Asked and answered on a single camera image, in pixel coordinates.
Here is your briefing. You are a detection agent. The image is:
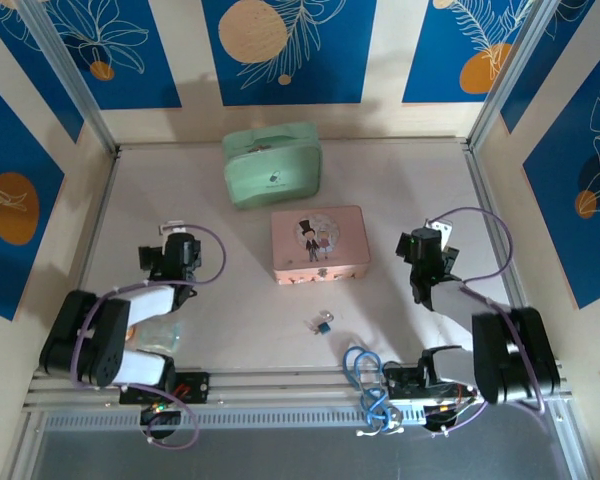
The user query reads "pink tin box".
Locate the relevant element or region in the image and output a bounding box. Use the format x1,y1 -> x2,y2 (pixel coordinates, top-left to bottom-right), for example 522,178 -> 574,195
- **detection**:
269,204 -> 373,287

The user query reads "small blue padlock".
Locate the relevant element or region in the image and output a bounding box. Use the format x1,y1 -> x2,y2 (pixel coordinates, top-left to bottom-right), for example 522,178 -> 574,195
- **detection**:
315,309 -> 337,336

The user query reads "mint green tin case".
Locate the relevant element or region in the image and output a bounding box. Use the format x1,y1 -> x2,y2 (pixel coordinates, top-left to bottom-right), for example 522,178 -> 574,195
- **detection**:
221,121 -> 324,212

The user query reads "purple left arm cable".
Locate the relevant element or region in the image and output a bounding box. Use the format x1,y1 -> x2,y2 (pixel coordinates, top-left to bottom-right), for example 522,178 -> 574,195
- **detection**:
69,224 -> 229,449

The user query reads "aluminium side table rail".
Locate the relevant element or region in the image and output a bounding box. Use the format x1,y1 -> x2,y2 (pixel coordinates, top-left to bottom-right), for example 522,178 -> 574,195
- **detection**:
52,149 -> 124,371
462,144 -> 544,364

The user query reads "blue cable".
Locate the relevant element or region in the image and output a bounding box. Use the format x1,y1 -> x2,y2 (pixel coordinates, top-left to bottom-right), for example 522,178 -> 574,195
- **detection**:
358,384 -> 406,435
343,344 -> 384,399

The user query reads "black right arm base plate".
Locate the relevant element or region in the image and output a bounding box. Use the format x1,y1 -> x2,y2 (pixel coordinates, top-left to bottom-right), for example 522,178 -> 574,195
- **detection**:
383,362 -> 481,401

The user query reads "aluminium back table rail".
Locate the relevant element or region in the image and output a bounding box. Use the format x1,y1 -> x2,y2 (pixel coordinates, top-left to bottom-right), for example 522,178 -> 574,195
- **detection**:
117,138 -> 474,151

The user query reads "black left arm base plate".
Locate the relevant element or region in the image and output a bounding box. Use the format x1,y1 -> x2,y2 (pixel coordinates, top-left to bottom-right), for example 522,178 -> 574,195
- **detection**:
118,372 -> 212,405

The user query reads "aluminium front frame rail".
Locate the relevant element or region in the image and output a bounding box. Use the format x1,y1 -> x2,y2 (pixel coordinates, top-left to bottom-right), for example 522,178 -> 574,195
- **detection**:
22,359 -> 574,414

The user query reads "grey slotted cable duct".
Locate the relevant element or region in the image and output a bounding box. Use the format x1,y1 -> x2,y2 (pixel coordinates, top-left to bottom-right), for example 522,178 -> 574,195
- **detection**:
42,403 -> 429,430

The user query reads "aluminium frame post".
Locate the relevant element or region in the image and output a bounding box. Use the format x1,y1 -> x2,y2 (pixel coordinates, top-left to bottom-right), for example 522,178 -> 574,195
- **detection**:
467,0 -> 571,151
17,0 -> 119,154

